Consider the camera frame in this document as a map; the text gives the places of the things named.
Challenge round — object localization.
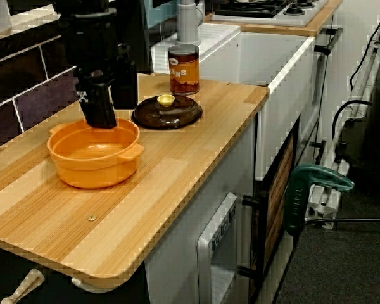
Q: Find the dark tiled backsplash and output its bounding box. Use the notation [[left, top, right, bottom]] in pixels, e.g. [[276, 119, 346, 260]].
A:
[[0, 28, 83, 153]]

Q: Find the black hanging cable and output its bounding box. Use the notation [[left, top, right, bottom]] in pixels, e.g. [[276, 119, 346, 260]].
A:
[[349, 0, 380, 91]]

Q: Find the black looped cable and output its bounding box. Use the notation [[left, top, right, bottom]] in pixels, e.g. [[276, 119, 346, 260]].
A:
[[331, 99, 374, 140]]

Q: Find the orange beans can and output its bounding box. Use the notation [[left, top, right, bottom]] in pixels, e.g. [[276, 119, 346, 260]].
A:
[[167, 44, 201, 96]]

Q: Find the cream peg handle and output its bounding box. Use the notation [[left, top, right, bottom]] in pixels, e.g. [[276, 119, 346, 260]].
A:
[[71, 275, 127, 292], [0, 268, 46, 304]]

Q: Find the short black cabinet handle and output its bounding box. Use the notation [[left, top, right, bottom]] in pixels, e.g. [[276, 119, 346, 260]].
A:
[[314, 27, 343, 56]]

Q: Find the white stove cabinet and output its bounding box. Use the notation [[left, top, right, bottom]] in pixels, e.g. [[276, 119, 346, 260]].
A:
[[299, 0, 380, 178]]

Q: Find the teal plastic bin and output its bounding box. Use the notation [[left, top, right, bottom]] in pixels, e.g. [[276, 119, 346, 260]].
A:
[[144, 0, 178, 29]]

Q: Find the grey toy faucet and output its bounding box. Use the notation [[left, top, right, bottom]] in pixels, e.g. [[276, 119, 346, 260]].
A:
[[175, 0, 206, 48]]

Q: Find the grey dishwasher door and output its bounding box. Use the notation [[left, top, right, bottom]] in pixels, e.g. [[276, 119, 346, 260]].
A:
[[196, 192, 238, 304]]

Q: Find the beige shelf ledge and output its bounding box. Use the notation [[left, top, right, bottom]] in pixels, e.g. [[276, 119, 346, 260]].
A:
[[0, 4, 61, 41]]

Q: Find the brown lid with yellow knob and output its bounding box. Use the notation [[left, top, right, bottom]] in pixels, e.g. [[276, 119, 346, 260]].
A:
[[131, 94, 203, 130]]

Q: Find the white sink unit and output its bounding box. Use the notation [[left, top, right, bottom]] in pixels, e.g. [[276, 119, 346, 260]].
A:
[[150, 23, 316, 183]]

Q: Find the green clamp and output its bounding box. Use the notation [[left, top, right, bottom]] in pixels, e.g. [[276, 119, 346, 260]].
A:
[[284, 164, 355, 237]]

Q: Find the toy stove top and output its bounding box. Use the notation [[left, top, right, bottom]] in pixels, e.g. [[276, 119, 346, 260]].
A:
[[208, 0, 330, 28]]

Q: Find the orange plastic pot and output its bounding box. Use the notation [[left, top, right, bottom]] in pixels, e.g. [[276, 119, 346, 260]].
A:
[[47, 117, 146, 190]]

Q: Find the aluminium frame rail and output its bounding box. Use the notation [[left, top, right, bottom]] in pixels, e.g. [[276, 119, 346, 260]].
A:
[[303, 30, 380, 229]]

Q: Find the wooden slat door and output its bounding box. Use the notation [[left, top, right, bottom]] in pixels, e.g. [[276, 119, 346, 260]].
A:
[[262, 134, 296, 270]]

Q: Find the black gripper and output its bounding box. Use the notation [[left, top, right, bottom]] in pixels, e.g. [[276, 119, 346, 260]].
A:
[[57, 8, 139, 129]]

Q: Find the black door handle bar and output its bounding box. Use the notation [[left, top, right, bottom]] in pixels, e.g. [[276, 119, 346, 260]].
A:
[[242, 189, 269, 281]]

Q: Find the black floor rod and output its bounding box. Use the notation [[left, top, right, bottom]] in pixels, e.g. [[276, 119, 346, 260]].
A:
[[303, 216, 380, 226]]

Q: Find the white kitchen cabinet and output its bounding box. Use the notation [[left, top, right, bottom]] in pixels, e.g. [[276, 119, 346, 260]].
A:
[[144, 117, 260, 304]]

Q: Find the black bulky equipment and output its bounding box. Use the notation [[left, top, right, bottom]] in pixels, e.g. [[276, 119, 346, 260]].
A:
[[335, 63, 380, 191]]

